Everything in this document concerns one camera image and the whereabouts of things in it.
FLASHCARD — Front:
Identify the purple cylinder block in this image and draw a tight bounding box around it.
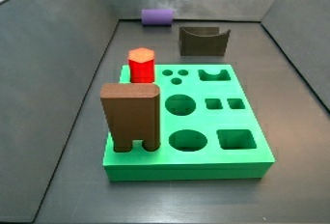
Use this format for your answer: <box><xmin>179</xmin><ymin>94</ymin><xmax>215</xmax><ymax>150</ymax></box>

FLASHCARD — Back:
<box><xmin>142</xmin><ymin>9</ymin><xmax>174</xmax><ymax>25</ymax></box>

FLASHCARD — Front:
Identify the green shape sorter board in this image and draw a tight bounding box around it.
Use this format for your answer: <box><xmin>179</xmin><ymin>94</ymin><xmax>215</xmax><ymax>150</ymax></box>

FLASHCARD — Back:
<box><xmin>103</xmin><ymin>65</ymin><xmax>275</xmax><ymax>182</ymax></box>

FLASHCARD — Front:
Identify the brown two-legged block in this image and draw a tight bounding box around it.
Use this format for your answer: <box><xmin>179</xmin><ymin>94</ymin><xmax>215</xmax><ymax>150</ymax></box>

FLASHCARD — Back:
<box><xmin>100</xmin><ymin>83</ymin><xmax>161</xmax><ymax>153</ymax></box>

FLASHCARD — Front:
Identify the red hexagonal prism block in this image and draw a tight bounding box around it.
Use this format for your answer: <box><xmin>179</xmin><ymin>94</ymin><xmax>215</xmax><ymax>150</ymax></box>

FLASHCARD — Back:
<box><xmin>129</xmin><ymin>47</ymin><xmax>155</xmax><ymax>83</ymax></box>

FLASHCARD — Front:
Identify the dark grey cradle stand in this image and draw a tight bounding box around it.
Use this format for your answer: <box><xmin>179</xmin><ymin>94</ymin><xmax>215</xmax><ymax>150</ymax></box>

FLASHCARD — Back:
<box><xmin>179</xmin><ymin>27</ymin><xmax>231</xmax><ymax>56</ymax></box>

